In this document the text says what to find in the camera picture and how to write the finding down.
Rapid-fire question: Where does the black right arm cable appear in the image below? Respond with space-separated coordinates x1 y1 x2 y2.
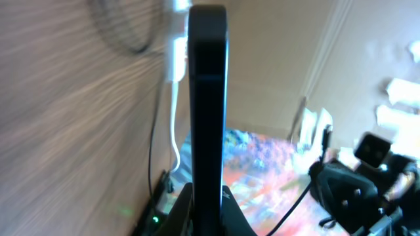
265 182 312 236

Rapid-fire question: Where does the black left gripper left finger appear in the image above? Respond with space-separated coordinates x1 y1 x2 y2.
154 183 193 236

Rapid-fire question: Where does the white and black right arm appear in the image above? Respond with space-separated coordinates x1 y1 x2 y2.
308 125 419 235

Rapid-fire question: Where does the black USB charging cable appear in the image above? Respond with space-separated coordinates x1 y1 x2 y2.
88 0 167 210

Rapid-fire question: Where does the Samsung Galaxy smartphone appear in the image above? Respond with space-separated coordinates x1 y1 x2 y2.
188 5 228 235

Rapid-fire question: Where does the white power strip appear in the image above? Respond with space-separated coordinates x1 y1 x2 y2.
165 0 192 83

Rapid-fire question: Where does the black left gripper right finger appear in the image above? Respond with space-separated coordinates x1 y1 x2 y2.
221 186 257 236

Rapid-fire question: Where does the white power strip cord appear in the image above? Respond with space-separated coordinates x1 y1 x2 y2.
169 81 182 174

